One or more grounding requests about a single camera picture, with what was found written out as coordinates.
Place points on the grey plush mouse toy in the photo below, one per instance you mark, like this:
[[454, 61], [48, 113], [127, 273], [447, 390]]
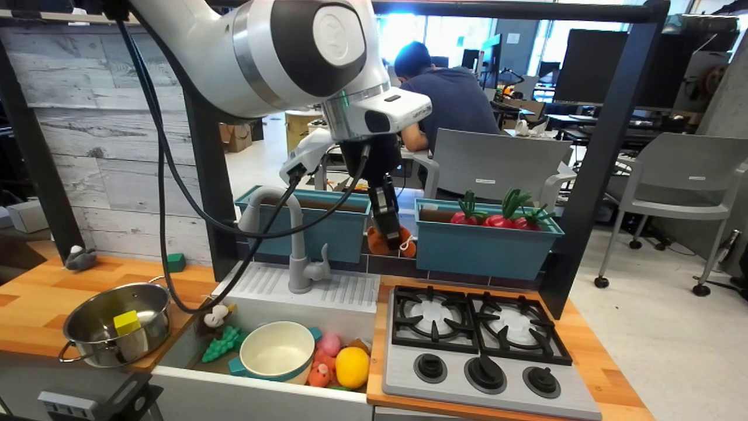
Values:
[[80, 258]]

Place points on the green toy corn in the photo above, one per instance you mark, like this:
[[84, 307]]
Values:
[[229, 340]]

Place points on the left teal planter box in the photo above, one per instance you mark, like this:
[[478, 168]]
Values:
[[341, 229]]

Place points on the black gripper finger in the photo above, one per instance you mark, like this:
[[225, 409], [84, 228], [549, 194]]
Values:
[[383, 207]]

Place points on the teal planter box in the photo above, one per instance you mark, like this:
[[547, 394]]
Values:
[[478, 248], [341, 229]]

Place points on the yellow toy lemon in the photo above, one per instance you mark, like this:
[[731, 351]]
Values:
[[350, 367]]

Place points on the yellow block in pot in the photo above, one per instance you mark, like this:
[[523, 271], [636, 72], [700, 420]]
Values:
[[124, 322]]

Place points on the cream bowl with teal rim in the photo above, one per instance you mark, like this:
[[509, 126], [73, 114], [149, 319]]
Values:
[[278, 351]]

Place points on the stainless steel pot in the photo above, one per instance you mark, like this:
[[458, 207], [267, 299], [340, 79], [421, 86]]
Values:
[[89, 332]]

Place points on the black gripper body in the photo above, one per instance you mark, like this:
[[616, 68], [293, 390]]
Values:
[[373, 159]]

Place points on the white toy sink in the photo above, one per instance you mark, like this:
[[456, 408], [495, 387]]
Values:
[[343, 305]]

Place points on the brown plush toy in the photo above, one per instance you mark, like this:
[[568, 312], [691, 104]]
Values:
[[215, 317]]

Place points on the seated person in blue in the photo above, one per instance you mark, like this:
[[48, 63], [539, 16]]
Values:
[[454, 93]]

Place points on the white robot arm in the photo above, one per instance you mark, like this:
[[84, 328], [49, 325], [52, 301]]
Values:
[[284, 54]]

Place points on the red toy radishes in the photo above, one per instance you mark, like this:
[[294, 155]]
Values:
[[514, 213]]

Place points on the grey toy faucet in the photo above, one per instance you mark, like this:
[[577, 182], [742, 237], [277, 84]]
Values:
[[303, 271]]

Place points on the orange plush toy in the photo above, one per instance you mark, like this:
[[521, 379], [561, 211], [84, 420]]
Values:
[[377, 243]]

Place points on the black metal frame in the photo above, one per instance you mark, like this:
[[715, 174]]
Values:
[[210, 196]]

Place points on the right teal planter box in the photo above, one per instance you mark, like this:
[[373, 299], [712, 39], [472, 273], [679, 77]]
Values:
[[478, 248]]

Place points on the grey chair at right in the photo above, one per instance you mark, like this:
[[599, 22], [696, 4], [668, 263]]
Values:
[[684, 176]]

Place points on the toy stove top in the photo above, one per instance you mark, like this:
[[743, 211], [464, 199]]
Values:
[[481, 348]]

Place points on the grey office chair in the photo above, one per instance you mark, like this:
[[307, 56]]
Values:
[[493, 163]]

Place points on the pink toy fruit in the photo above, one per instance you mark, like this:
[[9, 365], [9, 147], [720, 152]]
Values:
[[324, 363]]

